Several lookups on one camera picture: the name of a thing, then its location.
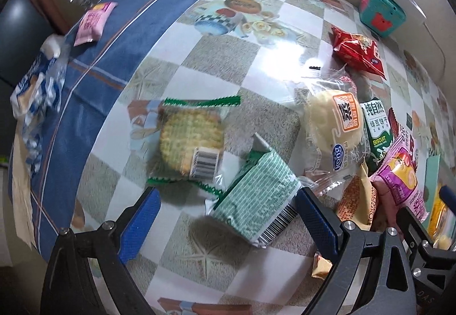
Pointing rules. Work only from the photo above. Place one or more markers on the pink cake packet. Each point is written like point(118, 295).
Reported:
point(402, 179)

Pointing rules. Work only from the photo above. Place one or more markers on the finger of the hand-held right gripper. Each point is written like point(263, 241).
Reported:
point(448, 194)
point(413, 229)

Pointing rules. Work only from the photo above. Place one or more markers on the yellow egg roll packet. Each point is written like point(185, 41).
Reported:
point(356, 201)

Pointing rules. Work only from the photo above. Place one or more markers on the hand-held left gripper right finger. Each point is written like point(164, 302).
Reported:
point(317, 226)

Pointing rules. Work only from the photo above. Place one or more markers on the blue plaid tablecloth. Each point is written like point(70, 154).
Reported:
point(124, 33)

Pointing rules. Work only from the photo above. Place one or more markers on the clear round bun packet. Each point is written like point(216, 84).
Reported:
point(327, 122)

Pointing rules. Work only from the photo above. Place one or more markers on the clear green-edged cracker packet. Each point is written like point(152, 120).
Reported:
point(188, 133)

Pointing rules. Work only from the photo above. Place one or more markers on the green printed snack packet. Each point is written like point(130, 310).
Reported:
point(249, 201)

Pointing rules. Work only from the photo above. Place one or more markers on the yellow snack packet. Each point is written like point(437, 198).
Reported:
point(440, 222)

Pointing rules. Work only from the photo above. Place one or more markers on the teal box with red shapes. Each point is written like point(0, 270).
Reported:
point(377, 15)

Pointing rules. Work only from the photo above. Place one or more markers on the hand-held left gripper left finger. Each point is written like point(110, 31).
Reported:
point(142, 222)

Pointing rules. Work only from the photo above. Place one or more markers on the small yellow candy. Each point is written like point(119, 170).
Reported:
point(321, 265)

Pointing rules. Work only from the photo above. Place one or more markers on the red puffed snack bag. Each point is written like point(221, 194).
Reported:
point(356, 49)

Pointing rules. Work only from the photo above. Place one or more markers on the green and white biscuit packet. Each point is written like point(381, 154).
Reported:
point(376, 129)

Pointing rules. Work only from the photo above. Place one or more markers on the blue and white bread bag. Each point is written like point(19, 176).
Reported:
point(32, 87)

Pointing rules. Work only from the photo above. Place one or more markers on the teal card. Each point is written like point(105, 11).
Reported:
point(431, 176)

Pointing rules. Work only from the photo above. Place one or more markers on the dark chair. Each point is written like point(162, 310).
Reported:
point(21, 33)

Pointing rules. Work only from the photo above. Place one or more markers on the pink swiss roll packet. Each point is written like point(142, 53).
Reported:
point(92, 22)

